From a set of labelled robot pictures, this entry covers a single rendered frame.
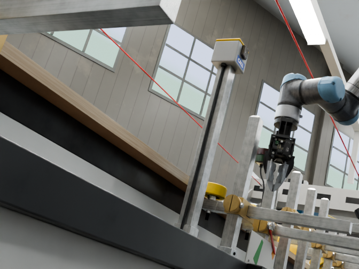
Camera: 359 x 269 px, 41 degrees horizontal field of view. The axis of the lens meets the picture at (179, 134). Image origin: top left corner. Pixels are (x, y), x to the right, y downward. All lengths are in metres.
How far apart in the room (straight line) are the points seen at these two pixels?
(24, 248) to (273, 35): 8.79
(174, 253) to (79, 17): 0.65
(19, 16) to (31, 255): 0.38
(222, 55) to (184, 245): 0.50
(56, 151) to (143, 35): 6.43
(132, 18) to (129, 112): 6.55
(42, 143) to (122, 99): 5.98
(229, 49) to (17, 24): 0.78
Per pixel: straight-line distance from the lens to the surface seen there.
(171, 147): 7.36
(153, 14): 0.46
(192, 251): 1.12
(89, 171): 1.15
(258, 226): 1.60
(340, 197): 4.59
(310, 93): 1.44
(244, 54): 1.28
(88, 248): 0.88
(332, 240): 1.60
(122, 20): 0.49
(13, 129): 0.99
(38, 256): 0.80
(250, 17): 9.06
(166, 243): 1.01
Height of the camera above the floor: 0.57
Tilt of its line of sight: 18 degrees up
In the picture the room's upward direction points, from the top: 15 degrees clockwise
